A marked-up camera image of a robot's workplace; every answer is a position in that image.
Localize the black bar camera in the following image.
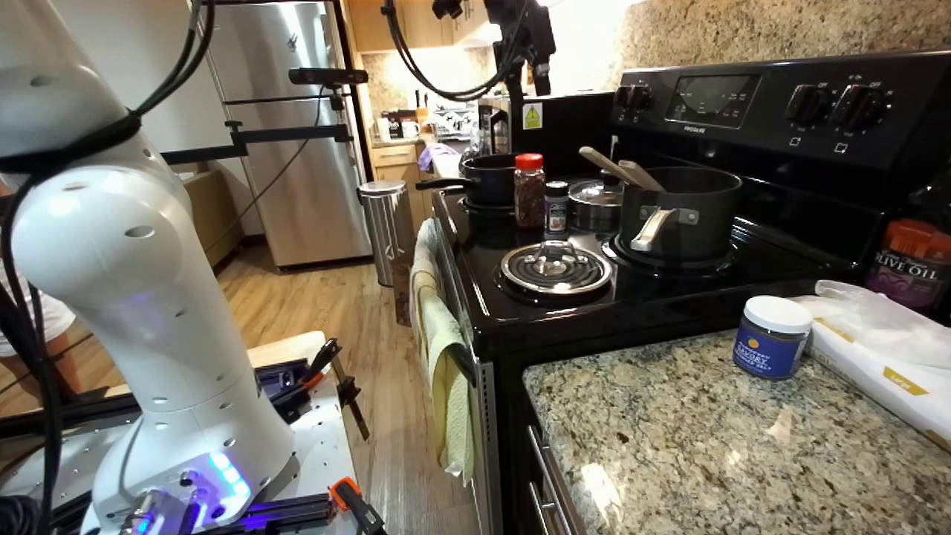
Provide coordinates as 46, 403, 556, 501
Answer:
287, 62, 371, 89

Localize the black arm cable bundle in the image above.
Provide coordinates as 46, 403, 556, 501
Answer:
0, 0, 221, 535

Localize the yellow kitchen towel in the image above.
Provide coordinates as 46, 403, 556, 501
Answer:
409, 217, 480, 488

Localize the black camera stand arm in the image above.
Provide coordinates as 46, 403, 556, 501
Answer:
160, 117, 355, 165

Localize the red capped spice bottle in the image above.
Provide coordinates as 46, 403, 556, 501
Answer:
511, 149, 550, 239

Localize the glass lid with steel rim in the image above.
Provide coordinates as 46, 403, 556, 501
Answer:
496, 236, 620, 299

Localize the white jar with blue label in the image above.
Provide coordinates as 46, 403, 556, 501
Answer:
731, 290, 816, 382

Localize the stainless steel refrigerator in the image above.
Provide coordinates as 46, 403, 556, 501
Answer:
190, 0, 379, 274

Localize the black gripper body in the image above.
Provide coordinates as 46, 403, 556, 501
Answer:
484, 0, 554, 46

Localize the silver black coffee maker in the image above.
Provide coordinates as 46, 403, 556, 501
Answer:
477, 95, 516, 156

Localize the dark lower kitchen cabinet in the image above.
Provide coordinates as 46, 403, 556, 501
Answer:
499, 364, 599, 535

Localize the black appliance with yellow label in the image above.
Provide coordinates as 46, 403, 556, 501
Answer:
520, 89, 620, 184

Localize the black pot with silver handle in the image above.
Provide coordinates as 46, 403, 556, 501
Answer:
615, 161, 746, 263

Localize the white robot base table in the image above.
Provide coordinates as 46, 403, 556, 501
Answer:
0, 327, 363, 535

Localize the grey trash can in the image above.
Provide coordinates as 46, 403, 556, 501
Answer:
357, 178, 410, 290

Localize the brown wooden cabinet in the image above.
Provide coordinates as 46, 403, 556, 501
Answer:
184, 161, 248, 281

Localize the black electric stove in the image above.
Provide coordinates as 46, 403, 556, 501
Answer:
426, 51, 951, 535

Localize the small black saucepan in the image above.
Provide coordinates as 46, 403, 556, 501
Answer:
413, 153, 520, 248

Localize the black orange clamp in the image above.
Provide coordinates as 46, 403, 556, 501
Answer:
269, 336, 345, 422
333, 370, 374, 443
327, 471, 394, 535

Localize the dark bottle with orange label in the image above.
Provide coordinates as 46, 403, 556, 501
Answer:
863, 181, 951, 321

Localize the short wooden cooking stick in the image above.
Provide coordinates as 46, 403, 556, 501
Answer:
620, 156, 670, 196

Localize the small dark countertop appliance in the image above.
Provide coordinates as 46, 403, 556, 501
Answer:
379, 104, 426, 143

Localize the light wooden base cabinet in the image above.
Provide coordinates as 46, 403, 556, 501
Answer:
366, 137, 440, 189

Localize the small dark spice bottle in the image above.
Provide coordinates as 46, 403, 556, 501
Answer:
541, 178, 575, 239

